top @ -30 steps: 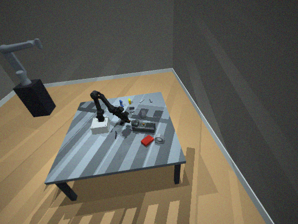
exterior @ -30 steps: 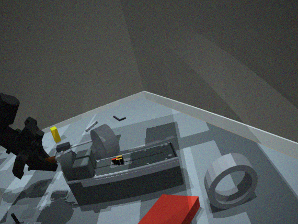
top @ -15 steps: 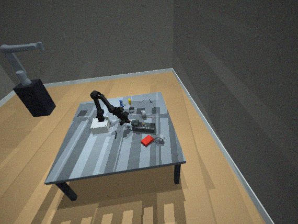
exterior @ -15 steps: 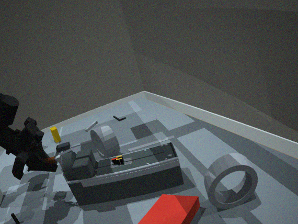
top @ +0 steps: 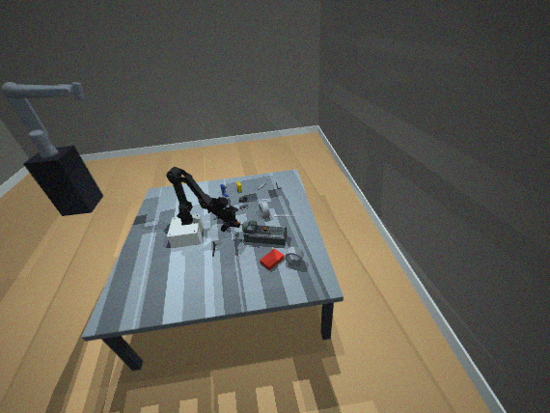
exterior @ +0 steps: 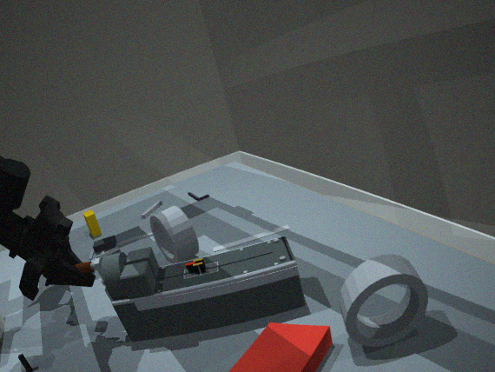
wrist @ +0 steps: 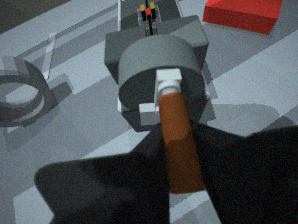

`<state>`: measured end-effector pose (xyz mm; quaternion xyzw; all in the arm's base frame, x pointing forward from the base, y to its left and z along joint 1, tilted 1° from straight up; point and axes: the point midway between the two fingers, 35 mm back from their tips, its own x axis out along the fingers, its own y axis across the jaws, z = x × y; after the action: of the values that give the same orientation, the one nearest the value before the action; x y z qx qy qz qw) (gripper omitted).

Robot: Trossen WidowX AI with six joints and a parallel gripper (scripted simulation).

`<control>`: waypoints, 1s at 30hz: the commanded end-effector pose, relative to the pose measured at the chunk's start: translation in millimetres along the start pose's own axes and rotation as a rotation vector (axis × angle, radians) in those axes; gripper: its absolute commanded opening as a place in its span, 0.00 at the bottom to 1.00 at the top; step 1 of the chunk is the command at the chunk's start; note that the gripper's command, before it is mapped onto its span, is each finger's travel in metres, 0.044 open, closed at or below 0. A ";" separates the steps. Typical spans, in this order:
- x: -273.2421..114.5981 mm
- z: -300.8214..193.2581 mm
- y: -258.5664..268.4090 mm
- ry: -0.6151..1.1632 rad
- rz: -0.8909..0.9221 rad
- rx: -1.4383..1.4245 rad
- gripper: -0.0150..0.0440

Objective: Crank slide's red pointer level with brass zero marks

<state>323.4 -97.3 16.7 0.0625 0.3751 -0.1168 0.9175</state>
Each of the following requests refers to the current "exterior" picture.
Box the grey cylinder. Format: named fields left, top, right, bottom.
left=339, top=254, right=428, bottom=347
left=150, top=206, right=199, bottom=264

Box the yellow rectangular block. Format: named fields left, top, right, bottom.
left=83, top=209, right=101, bottom=237

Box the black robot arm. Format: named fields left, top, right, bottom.
left=0, top=156, right=64, bottom=252

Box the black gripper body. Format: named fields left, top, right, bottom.
left=5, top=215, right=73, bottom=301

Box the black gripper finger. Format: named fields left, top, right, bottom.
left=60, top=235, right=96, bottom=281
left=45, top=248, right=94, bottom=287

